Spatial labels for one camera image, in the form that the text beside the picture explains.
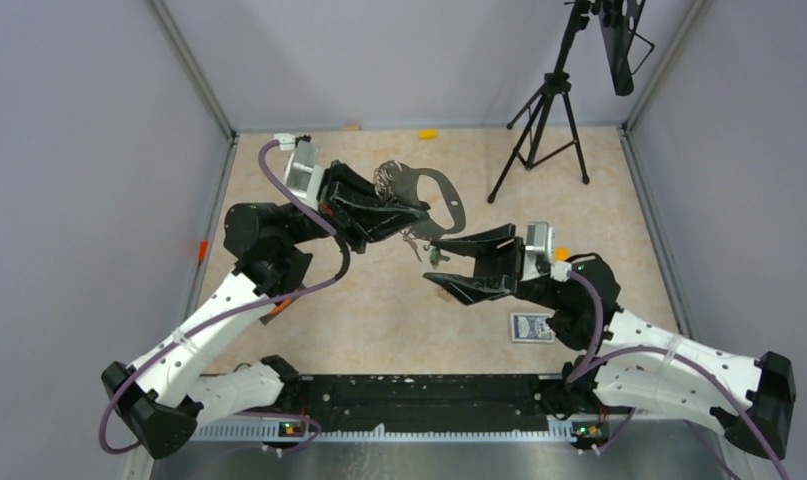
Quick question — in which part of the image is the orange plate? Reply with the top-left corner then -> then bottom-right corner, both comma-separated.
269,298 -> 294,315

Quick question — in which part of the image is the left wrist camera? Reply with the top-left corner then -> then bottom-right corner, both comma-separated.
273,133 -> 325,210

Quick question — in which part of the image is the green key tag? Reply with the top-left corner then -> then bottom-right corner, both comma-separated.
429,247 -> 442,268

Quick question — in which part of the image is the orange red wall clip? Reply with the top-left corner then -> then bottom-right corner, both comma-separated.
197,240 -> 209,262

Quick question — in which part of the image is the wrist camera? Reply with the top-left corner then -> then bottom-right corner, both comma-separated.
521,222 -> 572,283
273,133 -> 325,210

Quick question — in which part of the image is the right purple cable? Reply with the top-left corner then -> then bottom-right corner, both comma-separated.
565,270 -> 792,480

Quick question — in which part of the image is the blue playing card deck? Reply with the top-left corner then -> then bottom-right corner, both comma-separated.
509,313 -> 555,344

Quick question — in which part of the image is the white slotted cable duct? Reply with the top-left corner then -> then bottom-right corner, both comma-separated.
190,419 -> 576,443

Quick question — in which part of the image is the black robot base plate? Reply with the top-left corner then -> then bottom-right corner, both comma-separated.
237,354 -> 633,435

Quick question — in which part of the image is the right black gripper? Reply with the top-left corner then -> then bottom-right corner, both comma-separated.
424,223 -> 568,311

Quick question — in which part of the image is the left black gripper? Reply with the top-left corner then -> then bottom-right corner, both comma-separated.
283,158 -> 431,253

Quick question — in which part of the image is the orange object behind right arm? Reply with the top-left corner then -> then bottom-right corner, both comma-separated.
554,247 -> 570,262

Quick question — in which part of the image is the metal key holder plate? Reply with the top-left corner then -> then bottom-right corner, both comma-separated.
373,160 -> 467,241

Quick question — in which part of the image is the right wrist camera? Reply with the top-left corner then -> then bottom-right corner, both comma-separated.
521,222 -> 572,283

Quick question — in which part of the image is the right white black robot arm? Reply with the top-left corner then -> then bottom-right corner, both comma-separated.
427,222 -> 796,460

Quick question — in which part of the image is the yellow block at back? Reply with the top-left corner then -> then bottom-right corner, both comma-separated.
418,129 -> 438,140

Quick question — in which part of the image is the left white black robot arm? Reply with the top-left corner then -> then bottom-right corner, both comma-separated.
101,161 -> 429,459

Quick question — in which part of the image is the black tripod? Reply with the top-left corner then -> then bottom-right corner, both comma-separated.
487,0 -> 657,205

